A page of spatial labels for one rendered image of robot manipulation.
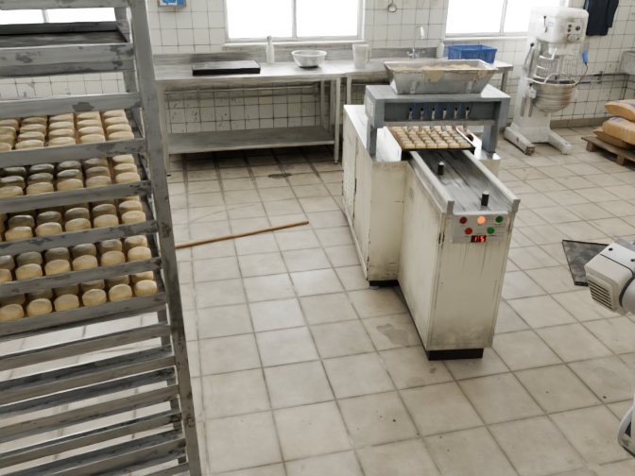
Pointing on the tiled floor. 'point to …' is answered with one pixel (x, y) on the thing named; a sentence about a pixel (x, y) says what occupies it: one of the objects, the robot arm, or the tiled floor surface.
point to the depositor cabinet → (381, 195)
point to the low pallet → (610, 150)
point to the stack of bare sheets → (583, 253)
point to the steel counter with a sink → (172, 144)
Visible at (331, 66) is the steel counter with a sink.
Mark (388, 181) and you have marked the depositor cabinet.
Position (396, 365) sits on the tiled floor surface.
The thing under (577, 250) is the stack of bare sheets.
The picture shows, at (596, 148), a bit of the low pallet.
